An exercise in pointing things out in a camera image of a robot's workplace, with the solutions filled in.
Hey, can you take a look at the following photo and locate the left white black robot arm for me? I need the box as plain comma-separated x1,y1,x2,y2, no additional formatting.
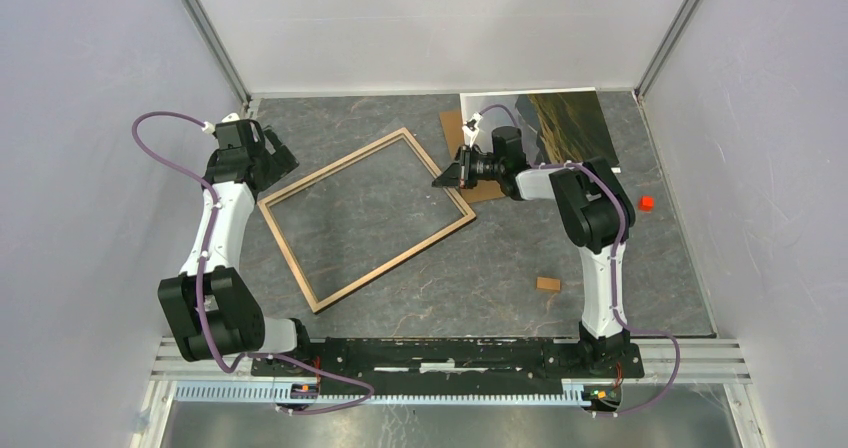
157,114,314,376

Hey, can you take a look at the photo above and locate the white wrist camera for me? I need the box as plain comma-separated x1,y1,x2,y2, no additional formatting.
201,113,241,134
461,116,481,147

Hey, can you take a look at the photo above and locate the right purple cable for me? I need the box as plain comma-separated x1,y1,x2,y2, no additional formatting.
478,104,682,420

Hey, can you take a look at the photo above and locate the brown cardboard backing board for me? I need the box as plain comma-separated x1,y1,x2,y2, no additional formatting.
440,111,522,203

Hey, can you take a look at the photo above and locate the flat wooden block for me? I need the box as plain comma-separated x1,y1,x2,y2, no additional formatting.
535,277,561,293

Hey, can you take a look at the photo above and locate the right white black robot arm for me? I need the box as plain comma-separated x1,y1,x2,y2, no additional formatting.
432,126,635,376

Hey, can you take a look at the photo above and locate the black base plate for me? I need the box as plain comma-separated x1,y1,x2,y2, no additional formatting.
294,337,645,396

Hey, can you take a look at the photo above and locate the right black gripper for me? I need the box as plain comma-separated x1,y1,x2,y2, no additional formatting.
432,145,503,190

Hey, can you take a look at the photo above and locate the aluminium rail frame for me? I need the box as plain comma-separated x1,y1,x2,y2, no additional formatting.
129,95,770,448

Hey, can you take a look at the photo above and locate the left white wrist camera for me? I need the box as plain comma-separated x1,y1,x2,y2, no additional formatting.
201,113,241,134

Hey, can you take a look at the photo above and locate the red cube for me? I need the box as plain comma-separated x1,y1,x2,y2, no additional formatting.
638,195,655,212

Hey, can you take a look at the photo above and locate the landscape photo print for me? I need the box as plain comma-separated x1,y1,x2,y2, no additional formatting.
460,87,621,174

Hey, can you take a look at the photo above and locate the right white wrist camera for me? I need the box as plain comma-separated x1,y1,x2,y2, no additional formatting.
461,116,481,147

